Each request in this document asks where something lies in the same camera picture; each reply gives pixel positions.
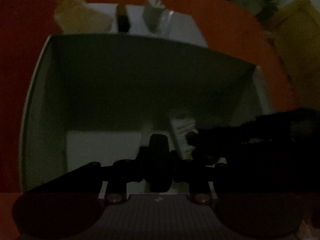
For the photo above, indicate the open cardboard box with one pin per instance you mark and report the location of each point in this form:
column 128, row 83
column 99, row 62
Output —
column 101, row 97

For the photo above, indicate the clear plastic tube case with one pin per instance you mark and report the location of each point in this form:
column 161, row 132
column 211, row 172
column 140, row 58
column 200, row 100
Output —
column 165, row 23

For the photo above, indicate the brown lip balm tube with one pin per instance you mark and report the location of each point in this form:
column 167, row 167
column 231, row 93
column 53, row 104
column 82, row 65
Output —
column 123, row 22

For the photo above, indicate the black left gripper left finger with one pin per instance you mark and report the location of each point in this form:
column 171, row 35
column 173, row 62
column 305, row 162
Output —
column 70, row 204

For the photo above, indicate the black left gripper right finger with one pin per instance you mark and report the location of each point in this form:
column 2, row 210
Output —
column 243, row 201

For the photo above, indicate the black rectangular case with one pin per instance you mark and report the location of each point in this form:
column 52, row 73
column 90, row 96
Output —
column 158, row 169

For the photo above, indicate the white flat board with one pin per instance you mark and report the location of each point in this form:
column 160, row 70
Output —
column 183, row 28

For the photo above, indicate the red table cloth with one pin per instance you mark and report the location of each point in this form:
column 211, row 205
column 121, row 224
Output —
column 26, row 24

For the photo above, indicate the wooden cabinet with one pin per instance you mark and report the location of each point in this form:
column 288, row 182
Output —
column 295, row 32

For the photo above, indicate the white power adapter plug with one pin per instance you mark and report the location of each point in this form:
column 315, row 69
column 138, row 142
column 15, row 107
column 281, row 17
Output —
column 153, row 10

